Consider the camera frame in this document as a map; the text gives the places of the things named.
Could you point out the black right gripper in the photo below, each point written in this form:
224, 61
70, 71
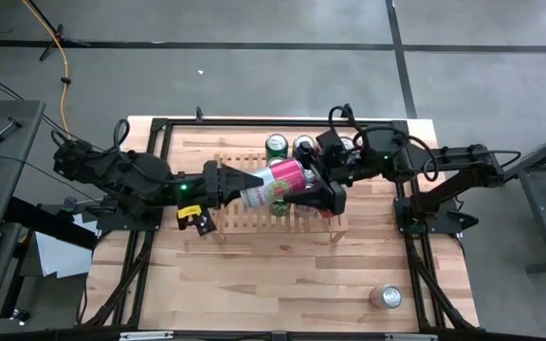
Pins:
344, 168

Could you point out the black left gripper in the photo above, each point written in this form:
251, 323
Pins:
209, 187

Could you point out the black caster wheel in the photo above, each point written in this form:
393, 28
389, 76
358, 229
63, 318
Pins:
20, 315

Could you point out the black metal side table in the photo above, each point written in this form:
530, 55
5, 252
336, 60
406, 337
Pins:
545, 208

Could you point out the black support beam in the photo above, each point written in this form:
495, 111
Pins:
50, 227

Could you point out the black metal table frame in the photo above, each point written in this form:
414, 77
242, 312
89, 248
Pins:
278, 122

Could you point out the yellow tape tag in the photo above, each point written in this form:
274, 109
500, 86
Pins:
189, 211

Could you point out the silver metal bracket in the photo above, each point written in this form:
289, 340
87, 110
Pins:
145, 335
410, 337

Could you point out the small black clamp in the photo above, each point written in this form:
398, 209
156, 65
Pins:
199, 113
347, 111

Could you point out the black tripod stand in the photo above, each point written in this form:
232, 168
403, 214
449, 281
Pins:
59, 35

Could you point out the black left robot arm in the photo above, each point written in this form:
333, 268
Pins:
131, 175

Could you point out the white paper sheets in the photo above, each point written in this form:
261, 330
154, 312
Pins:
60, 260

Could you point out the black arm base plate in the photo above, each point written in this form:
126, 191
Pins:
152, 223
446, 223

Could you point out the wooden slatted shelf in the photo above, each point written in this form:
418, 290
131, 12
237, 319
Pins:
263, 220

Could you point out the silver and pink can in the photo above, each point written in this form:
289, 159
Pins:
278, 182

